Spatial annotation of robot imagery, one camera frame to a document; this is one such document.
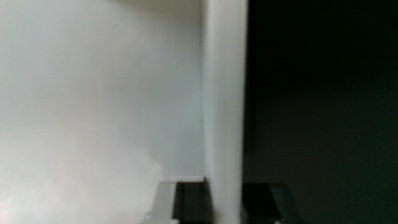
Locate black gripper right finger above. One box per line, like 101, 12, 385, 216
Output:
241, 183, 304, 224

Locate white square tabletop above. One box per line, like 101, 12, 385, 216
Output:
0, 0, 249, 224

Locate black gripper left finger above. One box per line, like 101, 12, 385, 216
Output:
147, 177, 213, 224

